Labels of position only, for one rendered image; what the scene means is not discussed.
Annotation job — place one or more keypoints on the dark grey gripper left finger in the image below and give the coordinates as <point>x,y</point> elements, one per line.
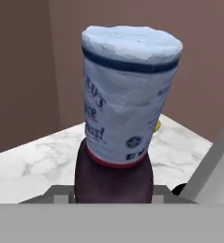
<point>58,193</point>

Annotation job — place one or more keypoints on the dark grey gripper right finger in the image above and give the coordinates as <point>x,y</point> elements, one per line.
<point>164,193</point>

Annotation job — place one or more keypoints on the white-labelled dark condiment bottle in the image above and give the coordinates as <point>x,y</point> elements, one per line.
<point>126,120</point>

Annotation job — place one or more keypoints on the grey flat panel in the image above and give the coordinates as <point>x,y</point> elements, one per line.
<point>212,174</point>

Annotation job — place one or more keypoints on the small yellow object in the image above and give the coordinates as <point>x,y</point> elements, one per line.
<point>157,126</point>

